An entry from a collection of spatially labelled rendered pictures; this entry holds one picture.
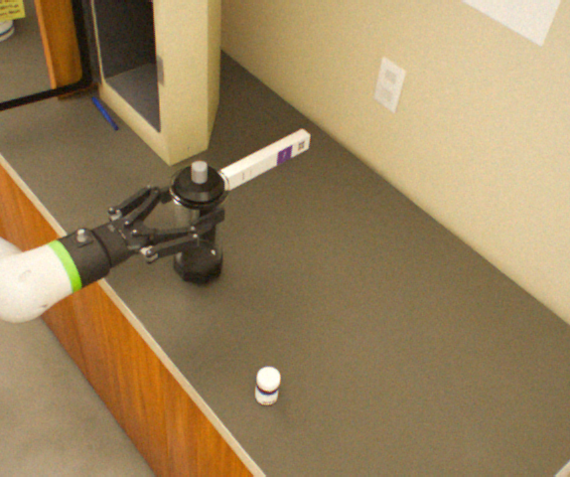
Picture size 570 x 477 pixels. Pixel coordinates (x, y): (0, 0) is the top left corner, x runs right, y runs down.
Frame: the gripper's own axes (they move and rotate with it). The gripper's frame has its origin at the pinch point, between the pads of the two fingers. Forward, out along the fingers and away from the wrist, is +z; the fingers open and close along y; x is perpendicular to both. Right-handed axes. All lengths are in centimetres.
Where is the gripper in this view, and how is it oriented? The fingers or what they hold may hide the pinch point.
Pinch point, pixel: (197, 203)
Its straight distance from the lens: 131.3
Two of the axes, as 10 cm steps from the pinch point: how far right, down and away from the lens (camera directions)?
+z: 7.7, -4.2, 4.9
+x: -1.0, 6.8, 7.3
